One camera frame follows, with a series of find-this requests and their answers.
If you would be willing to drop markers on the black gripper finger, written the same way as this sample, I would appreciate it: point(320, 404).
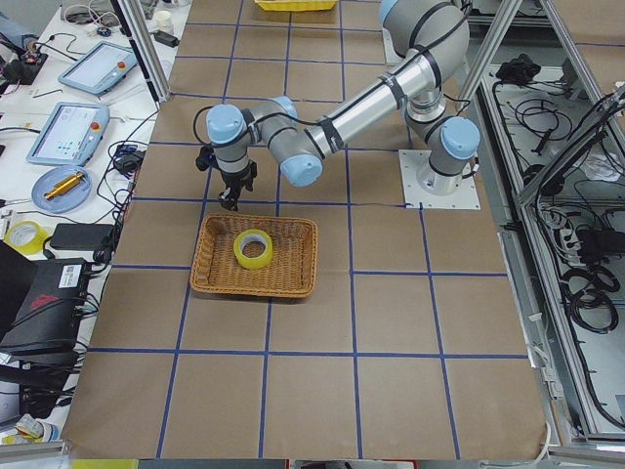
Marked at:
point(225, 200)
point(233, 195)

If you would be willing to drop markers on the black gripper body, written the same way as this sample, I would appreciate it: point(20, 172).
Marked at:
point(235, 180)

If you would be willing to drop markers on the yellow tape roll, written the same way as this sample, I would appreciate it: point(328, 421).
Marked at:
point(249, 236)
point(27, 237)

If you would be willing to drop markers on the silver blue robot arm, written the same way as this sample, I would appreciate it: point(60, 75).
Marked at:
point(431, 38)

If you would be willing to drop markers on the yellow tape roll on desk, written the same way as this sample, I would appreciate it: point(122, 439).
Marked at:
point(27, 237)

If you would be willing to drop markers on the woven wicker basket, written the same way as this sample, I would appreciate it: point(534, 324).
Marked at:
point(291, 273)

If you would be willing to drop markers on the black power adapter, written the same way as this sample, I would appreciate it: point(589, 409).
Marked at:
point(81, 236)

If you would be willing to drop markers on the brass cylinder tool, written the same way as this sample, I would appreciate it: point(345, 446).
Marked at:
point(64, 186)

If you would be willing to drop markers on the lower teach pendant tablet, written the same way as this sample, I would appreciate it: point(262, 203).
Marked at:
point(70, 136)

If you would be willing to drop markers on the teach pendant tablet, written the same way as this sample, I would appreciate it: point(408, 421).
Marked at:
point(100, 70)
point(70, 136)

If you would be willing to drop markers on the upper teach pendant tablet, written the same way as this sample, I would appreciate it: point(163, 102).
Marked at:
point(100, 70)

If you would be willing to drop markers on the white paper cup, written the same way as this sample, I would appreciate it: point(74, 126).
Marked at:
point(164, 21)

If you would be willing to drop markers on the yellow plastic bin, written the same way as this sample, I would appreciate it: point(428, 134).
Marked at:
point(296, 6)

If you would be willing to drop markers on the blue round plate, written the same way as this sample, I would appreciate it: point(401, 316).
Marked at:
point(63, 203)

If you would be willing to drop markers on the black computer box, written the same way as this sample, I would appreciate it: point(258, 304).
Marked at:
point(39, 303)

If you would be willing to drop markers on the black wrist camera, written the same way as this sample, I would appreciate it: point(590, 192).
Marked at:
point(205, 158)

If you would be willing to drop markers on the aluminium frame post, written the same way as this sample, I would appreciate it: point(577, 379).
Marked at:
point(146, 53)

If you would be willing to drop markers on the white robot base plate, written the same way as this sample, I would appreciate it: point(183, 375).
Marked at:
point(423, 188)

